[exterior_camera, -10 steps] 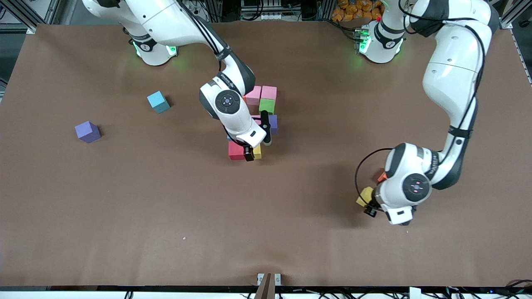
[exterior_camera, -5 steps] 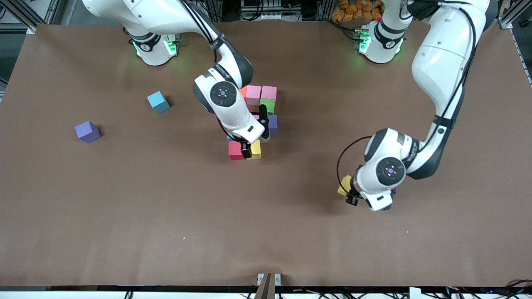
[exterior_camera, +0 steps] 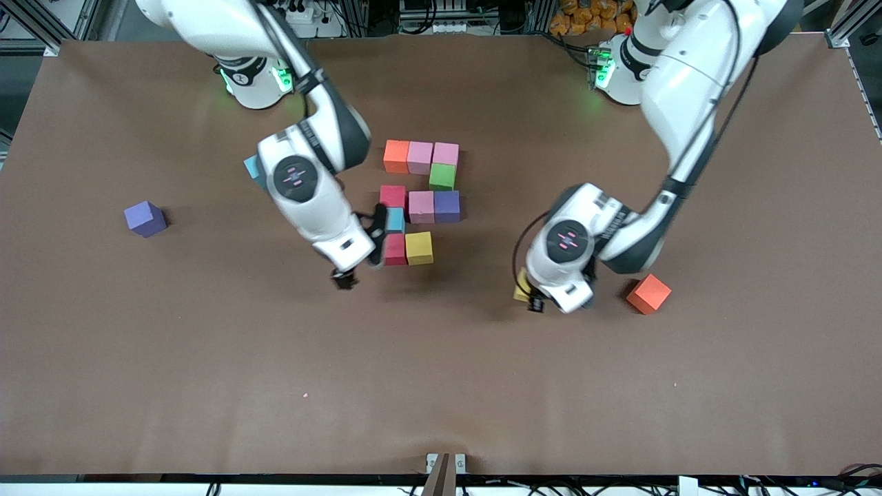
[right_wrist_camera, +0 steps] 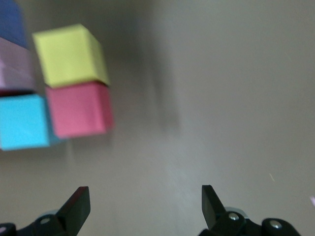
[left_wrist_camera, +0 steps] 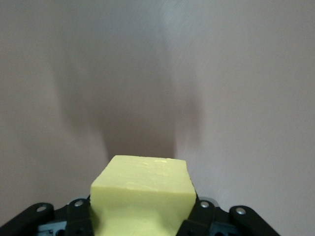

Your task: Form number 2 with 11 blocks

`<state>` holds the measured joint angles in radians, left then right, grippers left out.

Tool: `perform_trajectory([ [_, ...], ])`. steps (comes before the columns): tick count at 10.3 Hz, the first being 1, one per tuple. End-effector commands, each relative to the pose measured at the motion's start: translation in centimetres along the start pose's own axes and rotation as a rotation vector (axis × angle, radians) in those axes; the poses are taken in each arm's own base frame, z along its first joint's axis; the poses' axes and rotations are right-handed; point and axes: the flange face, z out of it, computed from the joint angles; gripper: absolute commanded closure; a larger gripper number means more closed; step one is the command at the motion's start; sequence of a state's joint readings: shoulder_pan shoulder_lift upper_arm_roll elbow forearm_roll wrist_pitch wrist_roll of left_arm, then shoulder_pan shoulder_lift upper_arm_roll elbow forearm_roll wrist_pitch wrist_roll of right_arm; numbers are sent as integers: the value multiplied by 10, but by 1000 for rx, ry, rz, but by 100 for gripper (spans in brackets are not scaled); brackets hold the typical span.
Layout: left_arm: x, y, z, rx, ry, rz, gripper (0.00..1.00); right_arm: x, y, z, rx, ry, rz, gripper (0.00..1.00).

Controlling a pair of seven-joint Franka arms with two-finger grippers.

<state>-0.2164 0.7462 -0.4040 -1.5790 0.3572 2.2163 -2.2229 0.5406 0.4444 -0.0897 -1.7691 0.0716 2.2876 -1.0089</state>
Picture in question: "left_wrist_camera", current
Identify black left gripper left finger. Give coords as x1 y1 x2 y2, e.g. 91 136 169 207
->
0 194 96 236

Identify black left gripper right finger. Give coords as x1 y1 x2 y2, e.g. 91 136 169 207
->
176 191 278 236

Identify yellow foam cube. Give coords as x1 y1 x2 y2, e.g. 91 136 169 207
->
89 154 197 236

